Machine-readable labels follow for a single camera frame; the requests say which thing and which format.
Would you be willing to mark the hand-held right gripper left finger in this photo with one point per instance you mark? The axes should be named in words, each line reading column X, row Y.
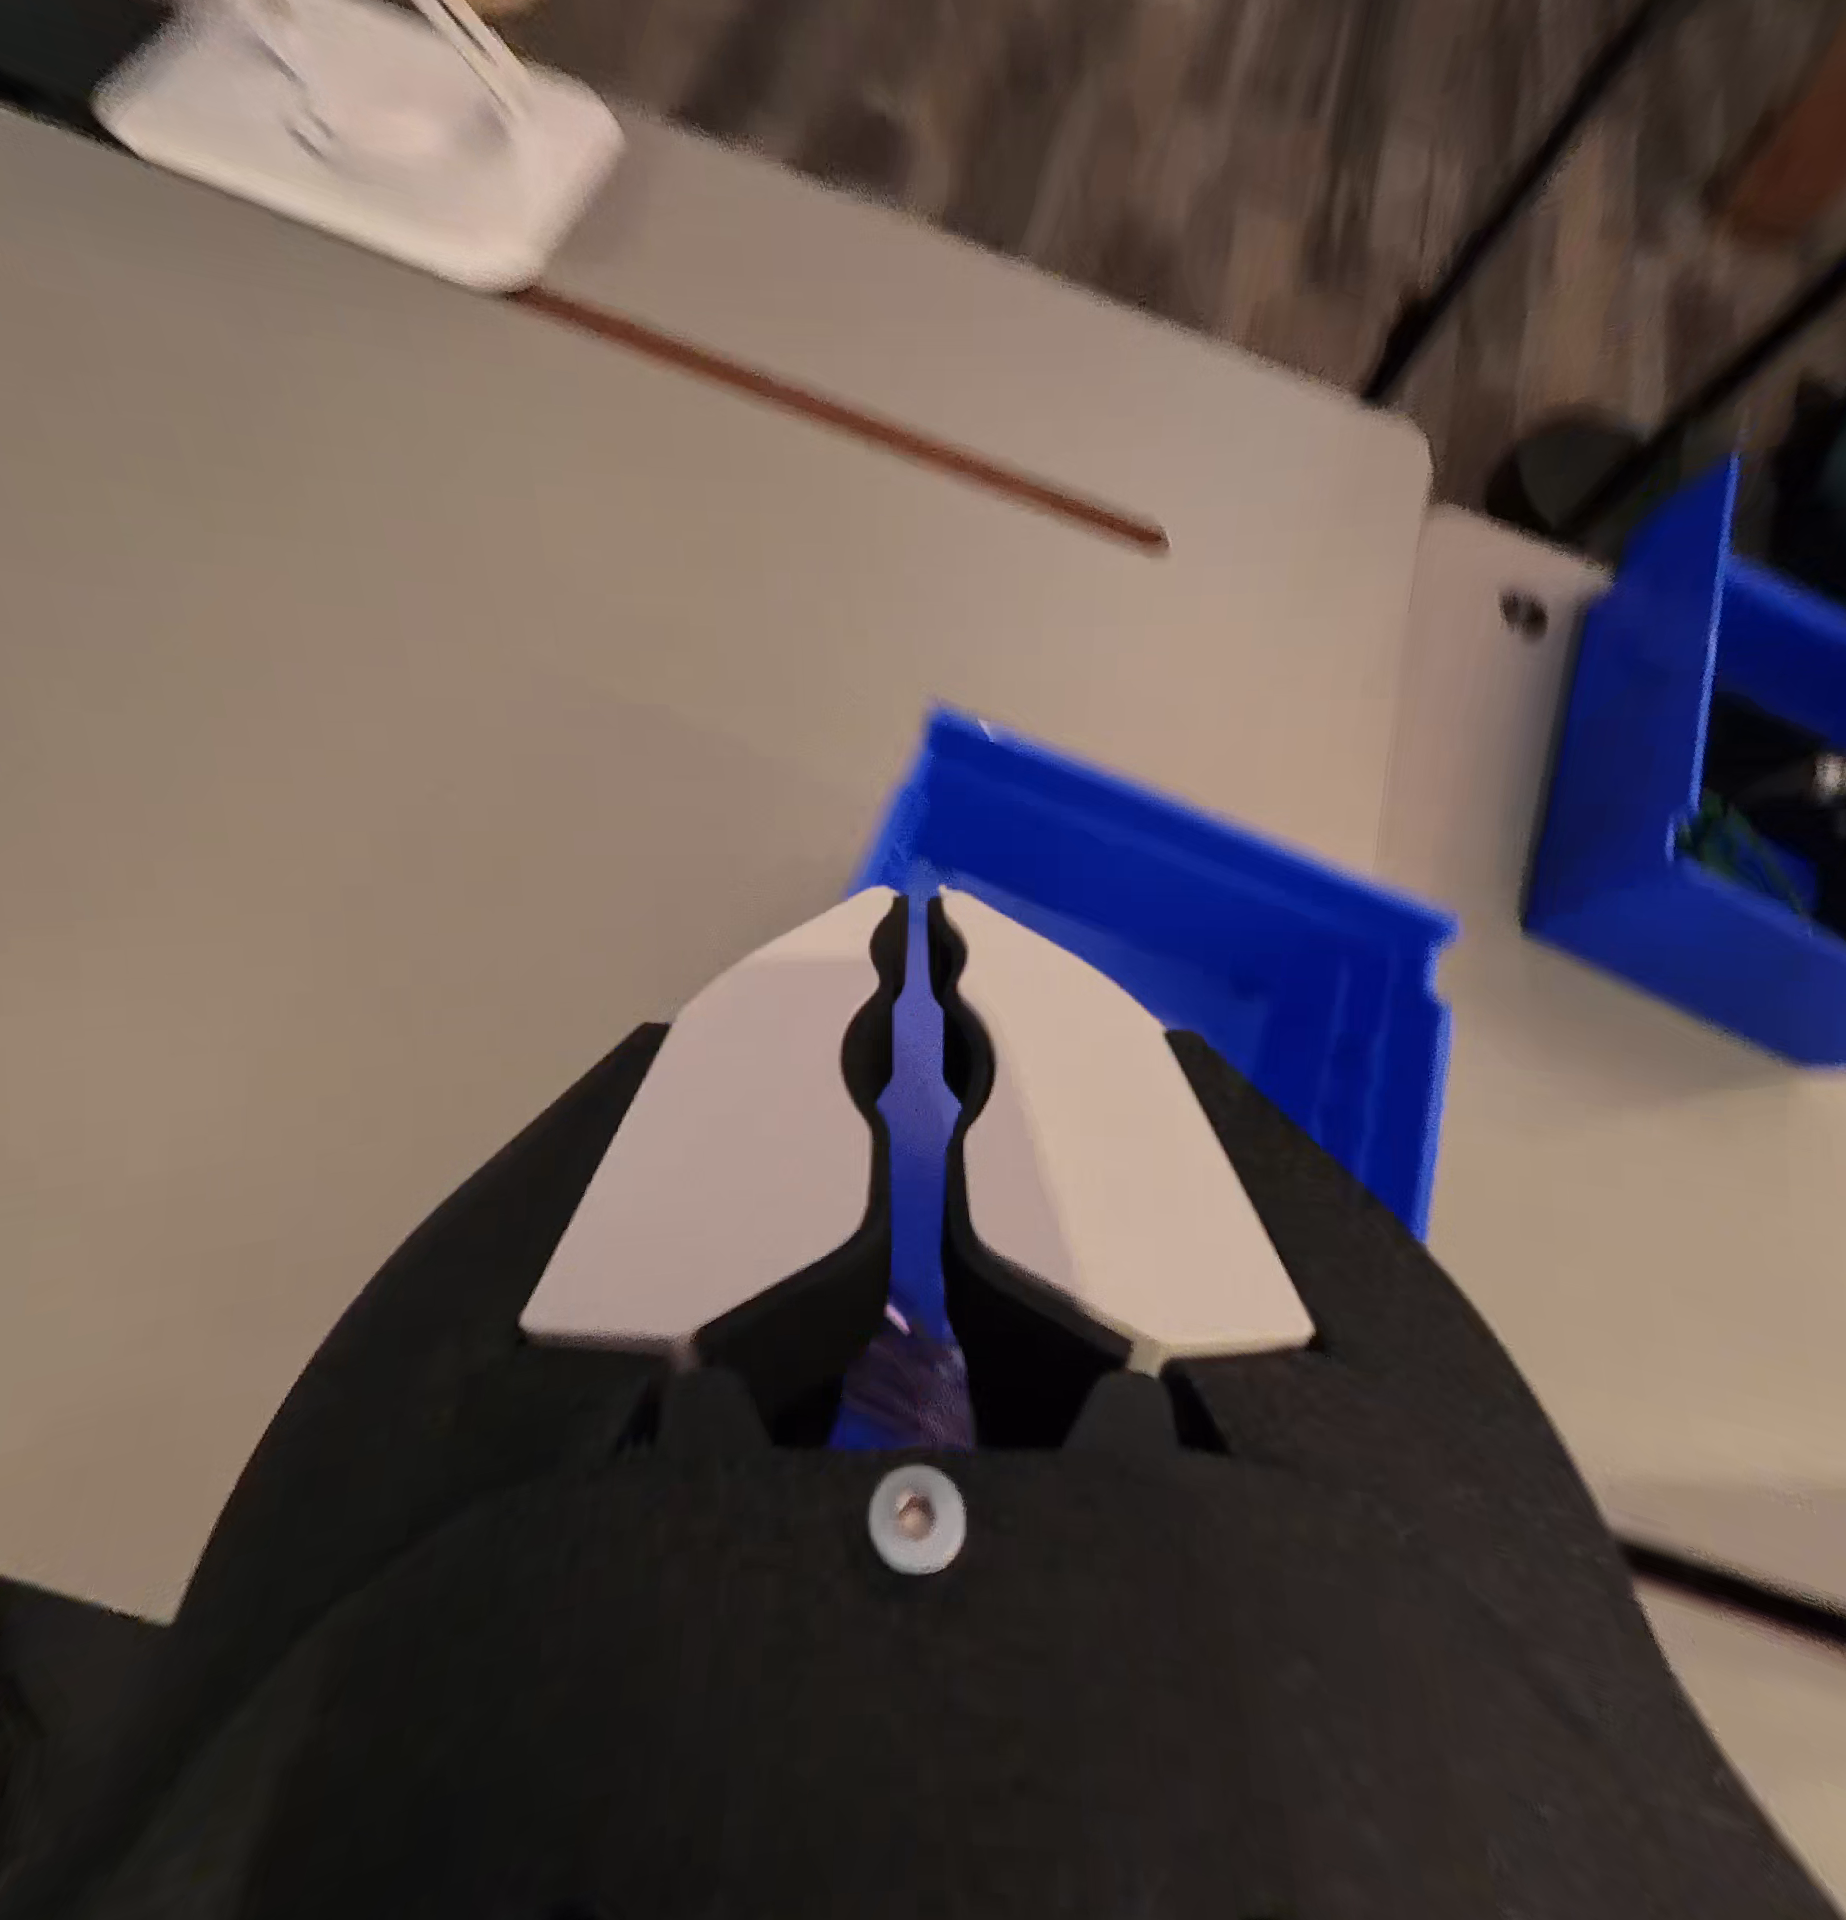
column 712, row 1184

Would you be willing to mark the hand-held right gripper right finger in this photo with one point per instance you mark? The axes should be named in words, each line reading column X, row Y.
column 1132, row 1200

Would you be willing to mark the blue plastic bin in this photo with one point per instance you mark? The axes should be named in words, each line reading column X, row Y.
column 1238, row 961

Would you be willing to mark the blue bin with black divider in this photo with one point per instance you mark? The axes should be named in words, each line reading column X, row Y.
column 1629, row 780

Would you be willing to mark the dark furniture legs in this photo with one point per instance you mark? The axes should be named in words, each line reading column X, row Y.
column 1561, row 469

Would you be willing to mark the dark cloth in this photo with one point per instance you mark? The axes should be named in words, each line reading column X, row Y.
column 38, row 1724

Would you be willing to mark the wooden document stand white base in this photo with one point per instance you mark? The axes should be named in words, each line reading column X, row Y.
column 459, row 180

